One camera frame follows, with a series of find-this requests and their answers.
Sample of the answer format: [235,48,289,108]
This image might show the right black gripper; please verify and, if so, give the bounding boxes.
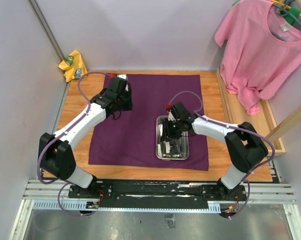
[160,118,183,143]

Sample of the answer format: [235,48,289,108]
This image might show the steel instrument tray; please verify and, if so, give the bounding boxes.
[156,115,190,161]

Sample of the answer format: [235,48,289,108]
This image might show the purple surgical wrap cloth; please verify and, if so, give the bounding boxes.
[88,74,209,171]

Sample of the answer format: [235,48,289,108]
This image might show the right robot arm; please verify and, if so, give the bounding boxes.
[160,102,269,200]

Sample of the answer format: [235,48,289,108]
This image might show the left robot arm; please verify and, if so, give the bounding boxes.
[37,74,133,198]

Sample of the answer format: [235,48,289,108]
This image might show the white gauze pad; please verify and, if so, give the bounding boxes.
[164,141,171,154]

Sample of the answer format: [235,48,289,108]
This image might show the steel scissors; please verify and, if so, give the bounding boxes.
[170,140,187,159]

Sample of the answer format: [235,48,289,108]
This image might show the yellow paper bag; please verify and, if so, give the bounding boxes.
[58,49,88,83]

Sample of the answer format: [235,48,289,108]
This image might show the wooden tray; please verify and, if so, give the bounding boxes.
[216,66,287,157]

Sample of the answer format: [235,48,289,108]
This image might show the pink t-shirt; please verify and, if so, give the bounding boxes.
[214,0,301,115]

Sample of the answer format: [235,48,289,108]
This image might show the wooden beam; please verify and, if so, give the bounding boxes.
[266,105,301,143]

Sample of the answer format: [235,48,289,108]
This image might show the grey clothes hanger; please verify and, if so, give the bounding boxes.
[273,1,301,42]

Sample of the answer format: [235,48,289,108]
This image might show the yellow hoop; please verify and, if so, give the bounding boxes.
[270,0,301,32]

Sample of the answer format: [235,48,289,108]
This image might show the green hanger clip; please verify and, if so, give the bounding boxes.
[284,7,301,25]

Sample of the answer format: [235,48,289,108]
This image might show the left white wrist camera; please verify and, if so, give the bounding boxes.
[117,74,128,81]

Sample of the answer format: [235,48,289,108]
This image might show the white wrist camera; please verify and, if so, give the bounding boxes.
[117,74,128,81]
[167,111,176,122]

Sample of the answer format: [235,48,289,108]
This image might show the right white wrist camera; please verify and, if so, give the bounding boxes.
[167,111,176,122]

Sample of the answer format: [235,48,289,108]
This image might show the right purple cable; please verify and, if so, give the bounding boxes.
[165,90,276,221]

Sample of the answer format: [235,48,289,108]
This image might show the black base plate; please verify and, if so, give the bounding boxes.
[68,179,247,210]

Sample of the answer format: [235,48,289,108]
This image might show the aluminium corner post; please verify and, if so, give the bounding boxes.
[27,0,64,62]

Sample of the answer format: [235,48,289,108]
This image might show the aluminium rail frame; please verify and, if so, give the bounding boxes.
[9,178,301,240]

